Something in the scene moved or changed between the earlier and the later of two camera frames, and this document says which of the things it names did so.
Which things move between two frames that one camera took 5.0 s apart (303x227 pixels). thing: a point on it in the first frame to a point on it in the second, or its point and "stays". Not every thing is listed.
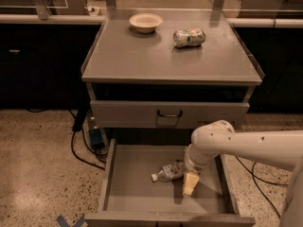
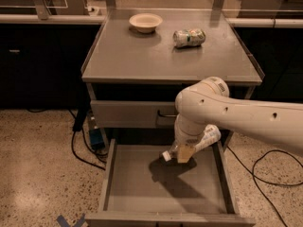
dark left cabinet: [41, 64] stays
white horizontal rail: [252, 22] stays
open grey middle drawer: [130, 198] stays
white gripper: [194, 165] to [188, 140]
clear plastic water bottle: [170, 171] to [209, 135]
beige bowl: [146, 23] stays
